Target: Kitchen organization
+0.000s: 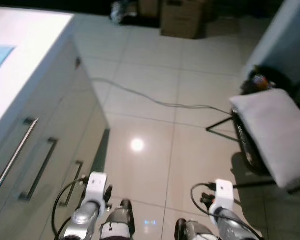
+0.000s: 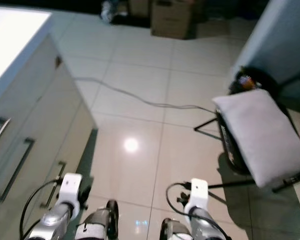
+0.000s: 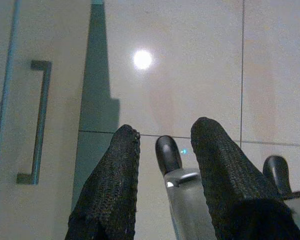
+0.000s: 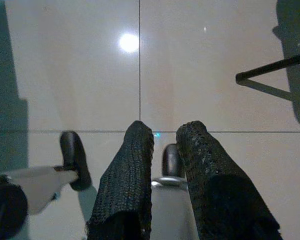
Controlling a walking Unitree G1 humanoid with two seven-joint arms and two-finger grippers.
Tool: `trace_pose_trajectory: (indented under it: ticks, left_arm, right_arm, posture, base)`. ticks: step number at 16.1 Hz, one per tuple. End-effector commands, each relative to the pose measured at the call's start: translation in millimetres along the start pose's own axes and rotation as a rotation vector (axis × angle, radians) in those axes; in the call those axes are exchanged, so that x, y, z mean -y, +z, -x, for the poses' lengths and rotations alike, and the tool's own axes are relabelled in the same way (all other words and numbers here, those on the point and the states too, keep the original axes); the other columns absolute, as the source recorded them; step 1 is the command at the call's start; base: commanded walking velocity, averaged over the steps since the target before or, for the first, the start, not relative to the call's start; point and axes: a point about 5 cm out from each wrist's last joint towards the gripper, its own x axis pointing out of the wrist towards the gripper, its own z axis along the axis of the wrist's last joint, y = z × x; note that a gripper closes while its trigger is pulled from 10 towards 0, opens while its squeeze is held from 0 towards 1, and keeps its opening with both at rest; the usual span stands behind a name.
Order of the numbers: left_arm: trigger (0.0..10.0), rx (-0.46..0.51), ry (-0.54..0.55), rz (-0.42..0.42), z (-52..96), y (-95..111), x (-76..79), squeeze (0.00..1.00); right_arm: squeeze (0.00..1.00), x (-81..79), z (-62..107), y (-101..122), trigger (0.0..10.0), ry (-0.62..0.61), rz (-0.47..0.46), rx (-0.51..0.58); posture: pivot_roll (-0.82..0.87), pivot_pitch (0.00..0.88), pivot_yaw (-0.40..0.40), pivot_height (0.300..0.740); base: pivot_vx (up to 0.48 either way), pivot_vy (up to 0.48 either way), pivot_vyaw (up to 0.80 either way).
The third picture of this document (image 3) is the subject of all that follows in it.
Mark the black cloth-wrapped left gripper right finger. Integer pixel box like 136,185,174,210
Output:
190,116,300,240

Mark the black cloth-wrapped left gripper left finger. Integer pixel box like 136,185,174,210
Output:
64,124,141,240

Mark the robot right foot silver black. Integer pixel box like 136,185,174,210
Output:
262,154,300,240

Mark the robot foot silver black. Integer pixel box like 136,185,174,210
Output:
154,135,219,240
262,154,300,240

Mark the robot left foot silver black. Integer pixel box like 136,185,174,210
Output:
154,135,219,240

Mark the metal bar cabinet handle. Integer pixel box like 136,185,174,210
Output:
16,59,53,186

